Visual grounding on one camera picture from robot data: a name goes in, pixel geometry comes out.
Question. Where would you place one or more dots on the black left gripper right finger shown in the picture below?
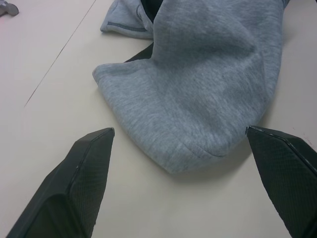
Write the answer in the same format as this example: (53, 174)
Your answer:
(289, 178)

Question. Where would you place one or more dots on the grey zip-up hoodie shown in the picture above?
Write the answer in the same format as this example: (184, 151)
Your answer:
(193, 86)

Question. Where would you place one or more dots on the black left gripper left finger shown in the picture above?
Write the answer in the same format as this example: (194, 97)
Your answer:
(74, 188)

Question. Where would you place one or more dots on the grey metal object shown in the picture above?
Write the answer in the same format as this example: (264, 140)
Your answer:
(10, 10)

